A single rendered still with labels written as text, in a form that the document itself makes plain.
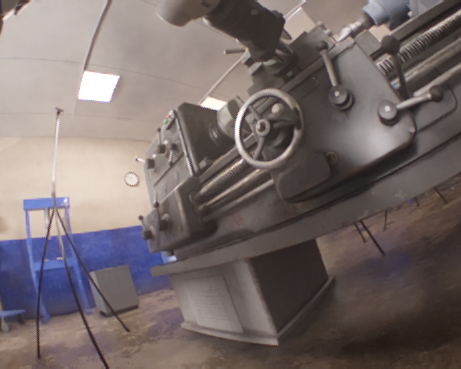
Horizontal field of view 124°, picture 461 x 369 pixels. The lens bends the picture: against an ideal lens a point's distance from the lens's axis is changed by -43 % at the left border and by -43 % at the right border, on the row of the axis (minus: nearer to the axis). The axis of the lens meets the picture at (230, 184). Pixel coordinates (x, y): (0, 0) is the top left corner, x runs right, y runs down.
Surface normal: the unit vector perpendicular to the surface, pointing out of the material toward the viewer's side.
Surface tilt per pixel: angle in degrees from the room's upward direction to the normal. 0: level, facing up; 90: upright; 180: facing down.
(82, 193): 90
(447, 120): 90
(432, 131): 90
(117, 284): 90
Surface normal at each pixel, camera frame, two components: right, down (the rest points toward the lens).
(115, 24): 0.32, 0.91
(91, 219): 0.63, -0.41
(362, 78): -0.70, 0.04
